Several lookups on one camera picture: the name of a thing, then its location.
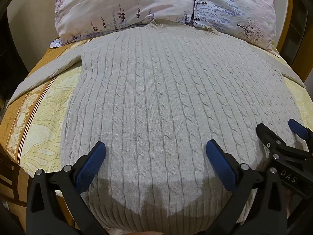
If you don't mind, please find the grey cable-knit sweater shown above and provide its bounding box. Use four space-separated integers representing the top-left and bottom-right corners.
7 20 306 234

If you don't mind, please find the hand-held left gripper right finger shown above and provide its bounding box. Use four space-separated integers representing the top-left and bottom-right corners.
206 139 288 235

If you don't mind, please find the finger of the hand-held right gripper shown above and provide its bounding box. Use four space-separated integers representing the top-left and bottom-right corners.
256 123 286 153
288 118 313 144

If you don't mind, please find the white tree-print pillow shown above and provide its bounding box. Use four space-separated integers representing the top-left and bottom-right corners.
193 0 280 52

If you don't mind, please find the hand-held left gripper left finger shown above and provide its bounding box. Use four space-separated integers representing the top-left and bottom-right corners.
26 141 108 235

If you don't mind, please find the yellow patterned bedspread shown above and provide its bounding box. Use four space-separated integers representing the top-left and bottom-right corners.
0 38 313 227

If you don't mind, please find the pink floral pillow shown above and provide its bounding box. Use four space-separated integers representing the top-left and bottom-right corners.
49 0 196 49

